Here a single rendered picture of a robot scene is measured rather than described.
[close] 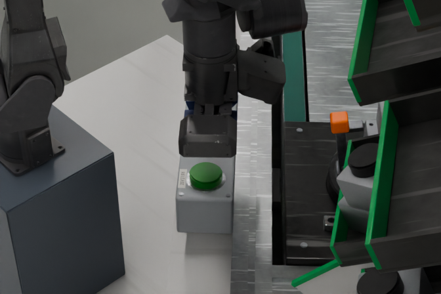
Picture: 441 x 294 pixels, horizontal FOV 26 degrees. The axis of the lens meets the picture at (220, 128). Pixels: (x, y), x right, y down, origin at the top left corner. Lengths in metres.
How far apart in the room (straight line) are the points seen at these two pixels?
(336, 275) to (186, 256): 0.31
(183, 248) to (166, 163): 0.16
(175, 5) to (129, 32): 2.16
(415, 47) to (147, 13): 2.60
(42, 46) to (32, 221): 0.19
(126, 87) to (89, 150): 0.43
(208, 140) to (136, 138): 0.39
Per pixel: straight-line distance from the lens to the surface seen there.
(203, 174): 1.15
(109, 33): 3.16
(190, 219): 1.16
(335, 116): 1.08
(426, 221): 0.56
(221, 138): 1.00
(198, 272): 1.19
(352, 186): 0.73
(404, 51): 0.68
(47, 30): 0.96
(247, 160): 1.19
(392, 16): 0.73
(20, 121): 0.99
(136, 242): 1.23
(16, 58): 0.96
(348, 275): 0.95
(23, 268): 1.07
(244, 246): 1.08
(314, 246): 1.07
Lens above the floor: 1.75
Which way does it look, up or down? 40 degrees down
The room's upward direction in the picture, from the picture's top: straight up
